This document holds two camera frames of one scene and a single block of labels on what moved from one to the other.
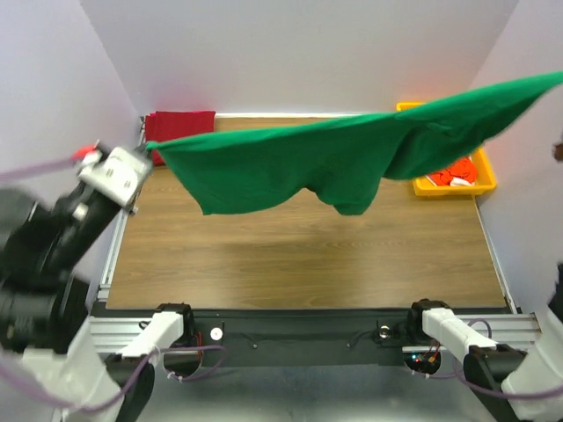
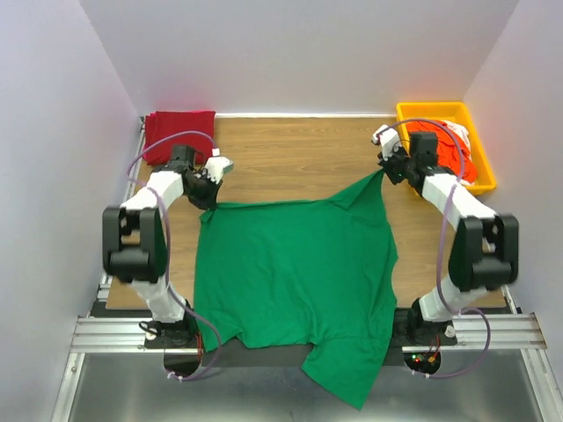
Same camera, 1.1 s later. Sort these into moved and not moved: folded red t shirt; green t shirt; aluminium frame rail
Moved: green t shirt
Not moved: folded red t shirt; aluminium frame rail
